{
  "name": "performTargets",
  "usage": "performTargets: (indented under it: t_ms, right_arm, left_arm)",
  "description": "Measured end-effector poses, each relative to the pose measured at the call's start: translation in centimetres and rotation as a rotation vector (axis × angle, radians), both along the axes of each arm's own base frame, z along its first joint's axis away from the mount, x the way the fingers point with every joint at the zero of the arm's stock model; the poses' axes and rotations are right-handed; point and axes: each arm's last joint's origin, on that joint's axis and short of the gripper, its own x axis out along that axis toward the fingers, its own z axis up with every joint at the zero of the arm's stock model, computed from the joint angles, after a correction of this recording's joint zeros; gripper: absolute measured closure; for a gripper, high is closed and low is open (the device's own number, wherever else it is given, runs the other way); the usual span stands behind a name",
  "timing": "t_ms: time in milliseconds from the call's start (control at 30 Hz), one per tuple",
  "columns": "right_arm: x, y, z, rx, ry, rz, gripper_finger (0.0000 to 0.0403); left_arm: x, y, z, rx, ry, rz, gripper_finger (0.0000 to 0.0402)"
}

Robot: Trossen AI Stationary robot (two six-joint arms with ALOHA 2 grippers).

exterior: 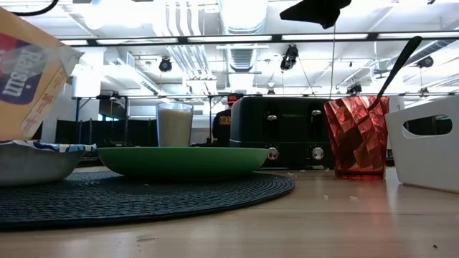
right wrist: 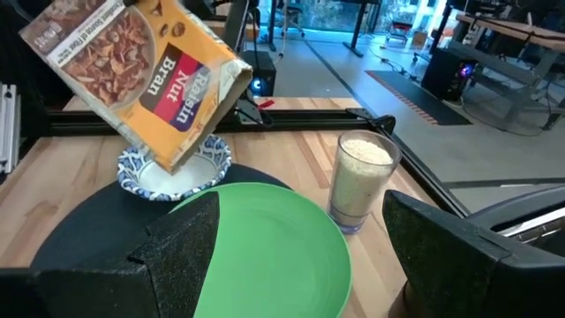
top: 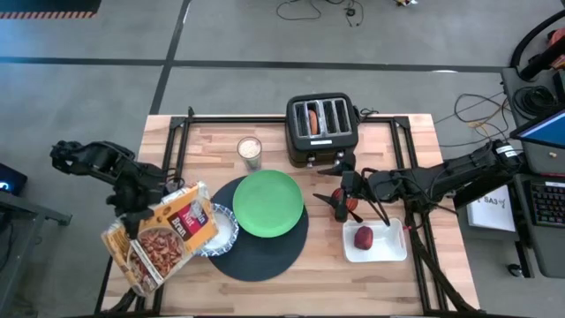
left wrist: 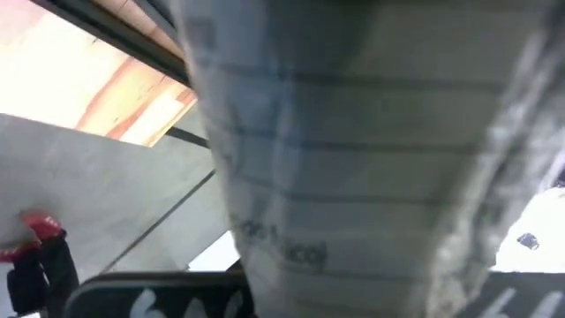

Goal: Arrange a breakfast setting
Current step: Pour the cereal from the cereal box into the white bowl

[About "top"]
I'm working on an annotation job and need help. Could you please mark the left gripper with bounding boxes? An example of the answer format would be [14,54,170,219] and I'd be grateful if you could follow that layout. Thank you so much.
[106,175,154,240]

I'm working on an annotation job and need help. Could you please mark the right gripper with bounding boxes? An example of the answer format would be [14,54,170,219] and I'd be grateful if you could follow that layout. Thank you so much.
[312,160,371,223]

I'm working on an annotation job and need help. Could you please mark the Raisin Nut Bran cereal box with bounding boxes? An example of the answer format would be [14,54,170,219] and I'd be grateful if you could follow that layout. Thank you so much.
[100,180,220,299]

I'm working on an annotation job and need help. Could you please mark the red faceted plastic cup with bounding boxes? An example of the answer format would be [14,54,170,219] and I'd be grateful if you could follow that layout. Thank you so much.
[331,186,360,213]

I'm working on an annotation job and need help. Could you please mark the black four-slot toaster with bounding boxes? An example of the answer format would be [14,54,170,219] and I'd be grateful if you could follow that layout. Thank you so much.
[284,92,360,170]

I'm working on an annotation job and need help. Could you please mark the red apple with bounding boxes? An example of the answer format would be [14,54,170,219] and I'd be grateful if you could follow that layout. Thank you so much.
[353,225,375,252]

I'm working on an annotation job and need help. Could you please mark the green plate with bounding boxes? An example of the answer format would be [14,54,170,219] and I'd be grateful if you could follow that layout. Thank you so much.
[231,169,306,239]

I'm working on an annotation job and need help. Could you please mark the white plastic tray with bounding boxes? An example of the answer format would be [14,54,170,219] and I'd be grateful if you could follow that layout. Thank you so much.
[342,216,409,264]

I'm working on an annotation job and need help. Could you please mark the glass of white rice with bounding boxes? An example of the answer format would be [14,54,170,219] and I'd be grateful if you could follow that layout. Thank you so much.
[236,136,264,172]

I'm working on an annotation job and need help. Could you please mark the blue white patterned bowl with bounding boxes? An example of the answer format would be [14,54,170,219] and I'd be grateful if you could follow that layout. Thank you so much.
[193,202,241,259]

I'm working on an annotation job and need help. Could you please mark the black round woven placemat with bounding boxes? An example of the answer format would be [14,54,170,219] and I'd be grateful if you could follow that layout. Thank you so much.
[207,175,311,284]

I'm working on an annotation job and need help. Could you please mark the grey side table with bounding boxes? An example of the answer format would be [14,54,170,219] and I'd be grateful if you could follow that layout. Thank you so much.
[0,189,72,317]

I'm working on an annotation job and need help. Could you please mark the black device with blue light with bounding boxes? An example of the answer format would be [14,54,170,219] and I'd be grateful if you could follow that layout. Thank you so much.
[0,162,29,196]

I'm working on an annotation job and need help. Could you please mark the white paper sheet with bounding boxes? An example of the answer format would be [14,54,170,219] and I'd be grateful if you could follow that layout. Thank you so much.
[465,185,517,233]

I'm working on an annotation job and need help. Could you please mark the black keyboard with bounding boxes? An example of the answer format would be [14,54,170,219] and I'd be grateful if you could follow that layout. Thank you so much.
[526,179,565,230]

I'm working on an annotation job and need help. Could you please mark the laptop with blue screen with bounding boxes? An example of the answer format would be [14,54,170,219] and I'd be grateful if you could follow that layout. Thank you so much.
[508,107,565,150]

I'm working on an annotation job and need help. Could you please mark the black mat with hazard stripe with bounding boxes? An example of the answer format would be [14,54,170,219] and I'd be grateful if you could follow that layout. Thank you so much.
[0,0,103,20]

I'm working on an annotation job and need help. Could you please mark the orange black tool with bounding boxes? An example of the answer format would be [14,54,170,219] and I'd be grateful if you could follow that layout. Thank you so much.
[518,27,565,82]

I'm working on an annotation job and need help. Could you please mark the black aluminium table frame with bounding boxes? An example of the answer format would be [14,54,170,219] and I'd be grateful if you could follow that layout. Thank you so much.
[94,105,478,318]

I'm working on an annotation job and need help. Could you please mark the tangled cables beside table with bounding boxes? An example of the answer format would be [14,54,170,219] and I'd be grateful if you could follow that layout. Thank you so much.
[433,89,514,149]

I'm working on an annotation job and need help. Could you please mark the thin black floor cable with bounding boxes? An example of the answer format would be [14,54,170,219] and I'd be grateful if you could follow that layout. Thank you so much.
[275,0,365,28]

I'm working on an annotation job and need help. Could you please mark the coiled black cable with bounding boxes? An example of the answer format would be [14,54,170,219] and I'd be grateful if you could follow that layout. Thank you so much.
[512,84,560,118]

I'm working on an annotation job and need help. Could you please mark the thick black hose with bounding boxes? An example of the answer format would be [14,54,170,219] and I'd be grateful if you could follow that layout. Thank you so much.
[508,10,565,68]

